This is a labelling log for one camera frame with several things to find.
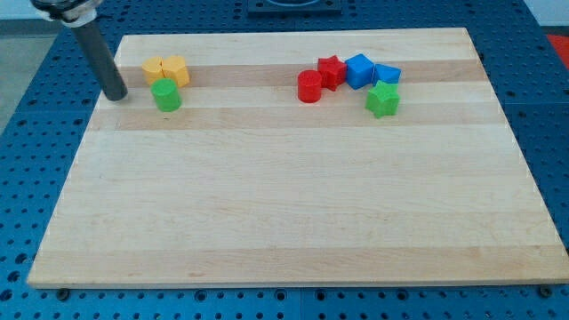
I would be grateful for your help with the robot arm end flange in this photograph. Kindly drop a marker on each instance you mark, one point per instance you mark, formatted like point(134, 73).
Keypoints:
point(65, 10)

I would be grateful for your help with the red cylinder block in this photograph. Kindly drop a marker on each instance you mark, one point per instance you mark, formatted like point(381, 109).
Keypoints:
point(309, 83)

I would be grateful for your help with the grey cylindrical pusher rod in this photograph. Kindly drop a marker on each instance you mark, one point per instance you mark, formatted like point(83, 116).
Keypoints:
point(101, 61)

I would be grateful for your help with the yellow hexagon block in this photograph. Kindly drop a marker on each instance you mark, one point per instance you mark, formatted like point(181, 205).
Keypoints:
point(175, 68)

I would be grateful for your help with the blue wedge block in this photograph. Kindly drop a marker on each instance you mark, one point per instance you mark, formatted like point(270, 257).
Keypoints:
point(386, 74)

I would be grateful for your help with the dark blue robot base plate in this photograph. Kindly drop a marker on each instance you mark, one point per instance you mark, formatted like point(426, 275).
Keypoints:
point(266, 7)

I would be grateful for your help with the light wooden board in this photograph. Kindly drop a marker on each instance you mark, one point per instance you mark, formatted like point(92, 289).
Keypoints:
point(244, 185)

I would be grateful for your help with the red star block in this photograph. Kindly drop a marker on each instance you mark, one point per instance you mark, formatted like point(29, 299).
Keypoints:
point(333, 72)

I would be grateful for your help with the yellow heart block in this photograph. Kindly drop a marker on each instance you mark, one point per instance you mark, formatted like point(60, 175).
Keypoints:
point(153, 69)

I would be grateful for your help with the green star block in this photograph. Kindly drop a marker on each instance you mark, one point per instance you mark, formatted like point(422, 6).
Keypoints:
point(383, 99)

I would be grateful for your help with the green cylinder block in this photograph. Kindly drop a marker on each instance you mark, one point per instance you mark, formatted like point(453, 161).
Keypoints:
point(166, 95)

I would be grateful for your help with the blue cube block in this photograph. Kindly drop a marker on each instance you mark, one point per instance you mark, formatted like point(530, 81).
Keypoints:
point(359, 71)

